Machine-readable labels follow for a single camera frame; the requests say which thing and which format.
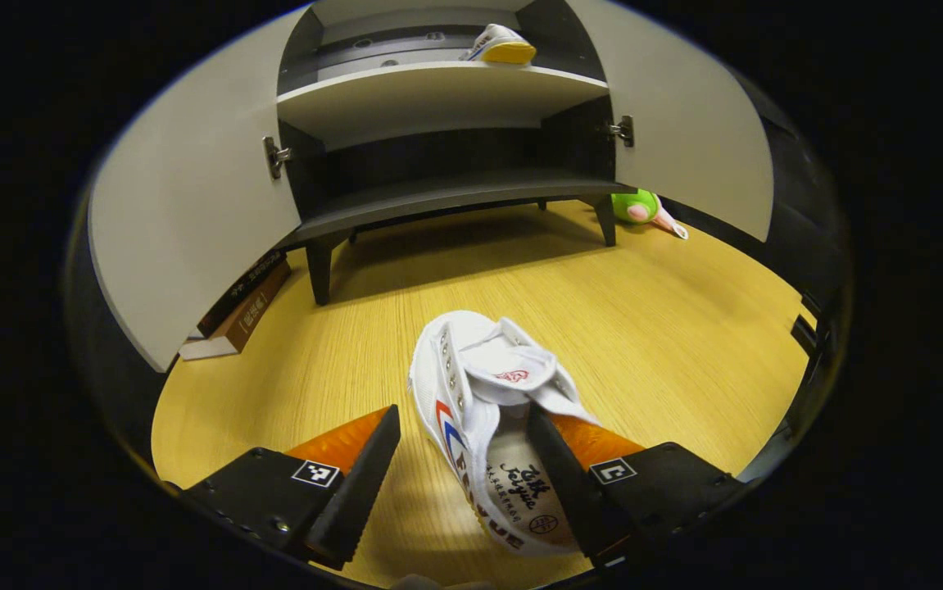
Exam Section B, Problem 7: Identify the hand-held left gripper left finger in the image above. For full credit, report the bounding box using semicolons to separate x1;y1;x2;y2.
183;404;402;572

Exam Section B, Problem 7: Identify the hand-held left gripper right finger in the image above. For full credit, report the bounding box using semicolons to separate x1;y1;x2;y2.
525;406;749;570

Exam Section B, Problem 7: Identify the white canvas shoe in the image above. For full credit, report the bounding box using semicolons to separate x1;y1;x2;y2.
459;23;537;66
408;310;603;558

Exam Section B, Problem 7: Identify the grey cabinet door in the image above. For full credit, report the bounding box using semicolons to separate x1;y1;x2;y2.
565;0;775;243
88;8;312;374

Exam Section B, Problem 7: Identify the grey cabinet shelf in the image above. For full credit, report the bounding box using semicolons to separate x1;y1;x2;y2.
276;61;610;152

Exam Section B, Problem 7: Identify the brown book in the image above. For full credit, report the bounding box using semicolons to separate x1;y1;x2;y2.
179;261;293;361

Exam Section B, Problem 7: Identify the dark spine book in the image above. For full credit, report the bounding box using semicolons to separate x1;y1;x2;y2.
195;250;288;338

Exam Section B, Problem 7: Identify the pink green plush toy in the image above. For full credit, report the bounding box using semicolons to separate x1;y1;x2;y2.
610;188;690;241

